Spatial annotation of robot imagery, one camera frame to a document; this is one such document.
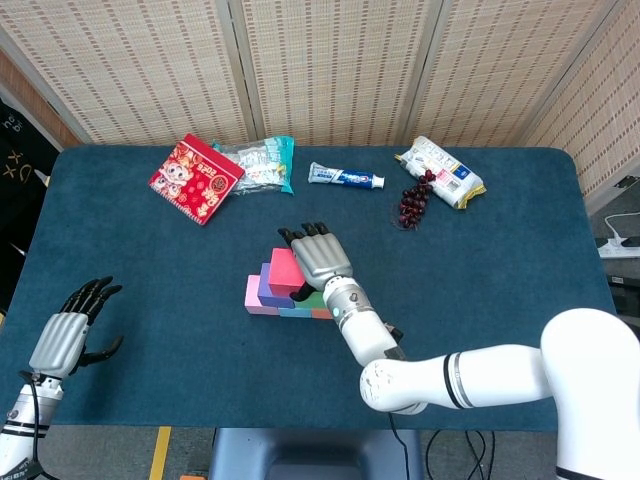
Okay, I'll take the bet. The clear teal snack bag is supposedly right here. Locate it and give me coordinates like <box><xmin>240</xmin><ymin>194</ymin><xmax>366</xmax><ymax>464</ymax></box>
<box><xmin>212</xmin><ymin>135</ymin><xmax>296</xmax><ymax>197</ymax></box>

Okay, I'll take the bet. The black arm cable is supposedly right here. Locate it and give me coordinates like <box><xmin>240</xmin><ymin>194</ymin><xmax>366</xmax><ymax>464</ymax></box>
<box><xmin>18</xmin><ymin>370</ymin><xmax>47</xmax><ymax>480</ymax></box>
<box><xmin>387</xmin><ymin>412</ymin><xmax>425</xmax><ymax>480</ymax></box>

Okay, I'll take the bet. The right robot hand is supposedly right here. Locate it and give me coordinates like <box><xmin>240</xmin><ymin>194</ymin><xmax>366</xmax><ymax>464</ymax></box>
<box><xmin>277</xmin><ymin>221</ymin><xmax>355</xmax><ymax>304</ymax></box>

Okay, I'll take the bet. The white blue toothpaste tube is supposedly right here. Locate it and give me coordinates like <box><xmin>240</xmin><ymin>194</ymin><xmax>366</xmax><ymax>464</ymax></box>
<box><xmin>307</xmin><ymin>161</ymin><xmax>386</xmax><ymax>191</ymax></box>

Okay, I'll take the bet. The beige woven screen panel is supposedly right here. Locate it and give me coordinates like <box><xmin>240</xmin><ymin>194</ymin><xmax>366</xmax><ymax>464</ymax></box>
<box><xmin>402</xmin><ymin>0</ymin><xmax>626</xmax><ymax>149</ymax></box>
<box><xmin>0</xmin><ymin>0</ymin><xmax>251</xmax><ymax>147</ymax></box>
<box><xmin>517</xmin><ymin>0</ymin><xmax>640</xmax><ymax>211</ymax></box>
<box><xmin>229</xmin><ymin>0</ymin><xmax>446</xmax><ymax>147</ymax></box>

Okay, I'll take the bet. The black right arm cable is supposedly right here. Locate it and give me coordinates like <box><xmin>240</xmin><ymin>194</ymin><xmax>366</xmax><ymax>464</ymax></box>
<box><xmin>387</xmin><ymin>412</ymin><xmax>425</xmax><ymax>480</ymax></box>

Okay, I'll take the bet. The black floor cable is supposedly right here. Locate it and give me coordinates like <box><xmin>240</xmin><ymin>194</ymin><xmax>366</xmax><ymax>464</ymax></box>
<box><xmin>464</xmin><ymin>429</ymin><xmax>496</xmax><ymax>480</ymax></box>
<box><xmin>424</xmin><ymin>429</ymin><xmax>455</xmax><ymax>480</ymax></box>

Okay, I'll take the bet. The brown woven screen panel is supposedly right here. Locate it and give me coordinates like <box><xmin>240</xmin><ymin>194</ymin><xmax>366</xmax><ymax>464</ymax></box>
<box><xmin>0</xmin><ymin>49</ymin><xmax>81</xmax><ymax>147</ymax></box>

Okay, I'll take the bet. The purple foam cube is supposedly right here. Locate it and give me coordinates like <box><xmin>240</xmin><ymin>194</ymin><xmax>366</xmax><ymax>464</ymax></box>
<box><xmin>257</xmin><ymin>262</ymin><xmax>296</xmax><ymax>309</ymax></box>

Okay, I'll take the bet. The dark red grape bunch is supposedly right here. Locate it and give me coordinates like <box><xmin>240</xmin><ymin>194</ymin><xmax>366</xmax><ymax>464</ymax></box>
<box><xmin>389</xmin><ymin>168</ymin><xmax>437</xmax><ymax>231</ymax></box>

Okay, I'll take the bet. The dark teal table mat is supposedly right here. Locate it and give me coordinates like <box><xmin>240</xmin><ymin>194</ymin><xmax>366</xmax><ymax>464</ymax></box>
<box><xmin>0</xmin><ymin>144</ymin><xmax>626</xmax><ymax>434</ymax></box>

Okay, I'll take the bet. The person in black clothing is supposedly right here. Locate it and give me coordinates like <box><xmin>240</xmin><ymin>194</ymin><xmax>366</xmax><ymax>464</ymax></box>
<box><xmin>0</xmin><ymin>94</ymin><xmax>62</xmax><ymax>314</ymax></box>

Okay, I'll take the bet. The white yellow snack bag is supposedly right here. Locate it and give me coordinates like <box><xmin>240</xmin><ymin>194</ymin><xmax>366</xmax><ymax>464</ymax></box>
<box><xmin>394</xmin><ymin>135</ymin><xmax>487</xmax><ymax>210</ymax></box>

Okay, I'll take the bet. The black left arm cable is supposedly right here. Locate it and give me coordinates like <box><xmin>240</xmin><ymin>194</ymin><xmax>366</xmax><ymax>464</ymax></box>
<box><xmin>18</xmin><ymin>370</ymin><xmax>47</xmax><ymax>480</ymax></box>

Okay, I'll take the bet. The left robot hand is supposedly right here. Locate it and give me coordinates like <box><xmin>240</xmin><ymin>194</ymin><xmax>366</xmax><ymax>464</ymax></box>
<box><xmin>28</xmin><ymin>275</ymin><xmax>125</xmax><ymax>379</ymax></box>

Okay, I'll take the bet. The white power strip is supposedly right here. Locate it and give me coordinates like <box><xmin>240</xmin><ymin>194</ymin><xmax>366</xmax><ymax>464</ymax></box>
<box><xmin>597</xmin><ymin>236</ymin><xmax>640</xmax><ymax>260</ymax></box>

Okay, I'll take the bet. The red snack packet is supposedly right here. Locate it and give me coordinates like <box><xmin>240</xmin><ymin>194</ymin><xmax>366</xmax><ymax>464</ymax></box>
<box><xmin>147</xmin><ymin>132</ymin><xmax>246</xmax><ymax>227</ymax></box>

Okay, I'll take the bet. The grey blue robot torso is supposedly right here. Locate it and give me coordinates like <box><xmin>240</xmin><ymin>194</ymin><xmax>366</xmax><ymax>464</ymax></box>
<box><xmin>207</xmin><ymin>428</ymin><xmax>426</xmax><ymax>480</ymax></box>

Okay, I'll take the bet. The green foam cube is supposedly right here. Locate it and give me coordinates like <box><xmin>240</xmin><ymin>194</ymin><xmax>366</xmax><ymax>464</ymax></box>
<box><xmin>292</xmin><ymin>289</ymin><xmax>329</xmax><ymax>310</ymax></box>

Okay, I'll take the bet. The white power cable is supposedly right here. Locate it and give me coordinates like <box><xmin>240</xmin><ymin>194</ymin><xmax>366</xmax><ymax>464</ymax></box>
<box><xmin>603</xmin><ymin>211</ymin><xmax>640</xmax><ymax>240</ymax></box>

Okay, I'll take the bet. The red foam cube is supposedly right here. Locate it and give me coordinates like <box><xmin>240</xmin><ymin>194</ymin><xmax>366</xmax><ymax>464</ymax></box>
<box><xmin>267</xmin><ymin>247</ymin><xmax>307</xmax><ymax>300</ymax></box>

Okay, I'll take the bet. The pink foam cube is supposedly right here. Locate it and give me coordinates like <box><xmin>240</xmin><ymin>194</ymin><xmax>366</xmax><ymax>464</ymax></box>
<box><xmin>244</xmin><ymin>274</ymin><xmax>281</xmax><ymax>316</ymax></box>

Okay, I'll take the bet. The black equipment box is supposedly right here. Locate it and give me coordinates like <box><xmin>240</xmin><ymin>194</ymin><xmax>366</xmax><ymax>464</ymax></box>
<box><xmin>606</xmin><ymin>273</ymin><xmax>640</xmax><ymax>316</ymax></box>

